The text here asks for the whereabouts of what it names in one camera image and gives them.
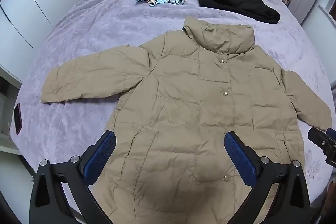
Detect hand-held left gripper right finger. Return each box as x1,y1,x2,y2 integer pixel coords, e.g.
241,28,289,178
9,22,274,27
224,131,311,224

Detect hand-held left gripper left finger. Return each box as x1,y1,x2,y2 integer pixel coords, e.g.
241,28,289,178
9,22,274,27
29,130,117,224

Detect beige puffer jacket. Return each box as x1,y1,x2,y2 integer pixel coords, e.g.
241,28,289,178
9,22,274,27
41,17,332,224

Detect dark phone with pink case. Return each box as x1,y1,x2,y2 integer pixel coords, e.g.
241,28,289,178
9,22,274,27
13,103,24,133

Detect white side shelf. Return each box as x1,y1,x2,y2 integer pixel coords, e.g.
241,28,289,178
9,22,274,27
0,67,24,156

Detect white framed window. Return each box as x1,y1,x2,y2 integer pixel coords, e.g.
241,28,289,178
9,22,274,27
319,2,336,20

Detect purple embossed bed blanket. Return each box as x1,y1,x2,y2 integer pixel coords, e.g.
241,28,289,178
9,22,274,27
8,0,334,224

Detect black fleece garment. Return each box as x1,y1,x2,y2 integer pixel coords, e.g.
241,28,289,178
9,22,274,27
194,0,280,24

